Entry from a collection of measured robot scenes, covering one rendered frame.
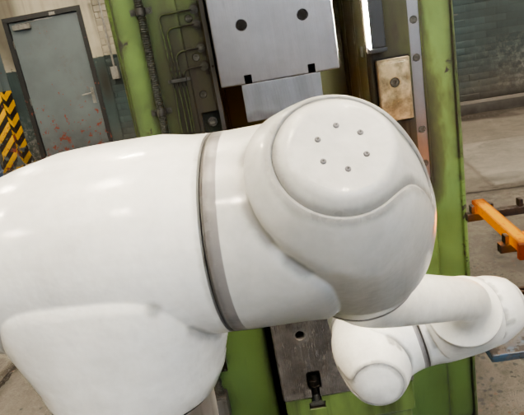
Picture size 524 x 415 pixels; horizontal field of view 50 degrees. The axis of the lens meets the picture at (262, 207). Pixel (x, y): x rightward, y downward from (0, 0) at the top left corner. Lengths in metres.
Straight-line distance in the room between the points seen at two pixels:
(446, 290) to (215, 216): 0.41
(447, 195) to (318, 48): 0.62
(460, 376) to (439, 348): 1.18
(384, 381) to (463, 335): 0.13
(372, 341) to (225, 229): 0.55
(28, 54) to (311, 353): 7.07
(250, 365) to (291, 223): 1.60
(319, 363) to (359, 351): 0.82
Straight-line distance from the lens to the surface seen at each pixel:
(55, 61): 8.10
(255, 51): 1.43
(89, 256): 0.33
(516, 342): 1.46
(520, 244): 1.27
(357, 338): 0.85
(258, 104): 1.44
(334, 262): 0.29
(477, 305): 0.74
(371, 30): 1.57
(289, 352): 1.61
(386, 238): 0.29
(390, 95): 1.61
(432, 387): 2.03
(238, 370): 1.88
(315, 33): 1.44
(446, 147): 1.72
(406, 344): 0.86
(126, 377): 0.36
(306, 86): 1.44
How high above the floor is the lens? 1.49
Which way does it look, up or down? 18 degrees down
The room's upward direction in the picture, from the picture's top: 10 degrees counter-clockwise
